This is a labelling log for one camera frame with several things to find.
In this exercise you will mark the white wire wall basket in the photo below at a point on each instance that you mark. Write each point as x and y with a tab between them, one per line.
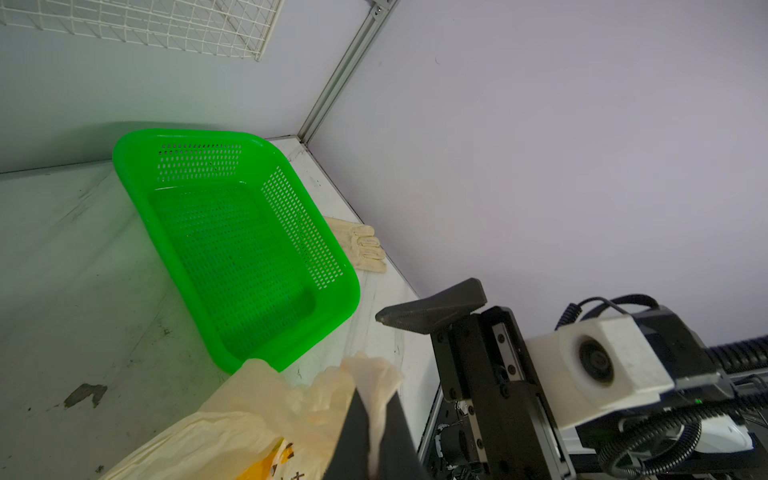
228	28

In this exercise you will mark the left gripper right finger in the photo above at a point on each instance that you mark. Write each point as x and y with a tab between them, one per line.
398	458

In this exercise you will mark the green plastic basket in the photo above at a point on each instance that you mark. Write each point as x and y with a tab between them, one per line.
252	256

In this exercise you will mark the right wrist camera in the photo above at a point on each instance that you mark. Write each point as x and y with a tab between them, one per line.
590	369

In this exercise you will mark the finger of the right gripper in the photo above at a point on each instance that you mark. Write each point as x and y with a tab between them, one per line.
430	314

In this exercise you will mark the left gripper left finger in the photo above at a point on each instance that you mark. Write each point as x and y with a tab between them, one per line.
350	457

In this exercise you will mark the translucent beige plastic bag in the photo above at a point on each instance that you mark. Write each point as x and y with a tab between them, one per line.
259	426

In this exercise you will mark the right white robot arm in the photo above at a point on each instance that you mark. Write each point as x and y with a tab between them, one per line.
712	424

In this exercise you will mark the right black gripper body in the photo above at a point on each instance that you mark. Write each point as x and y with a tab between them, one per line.
492	421

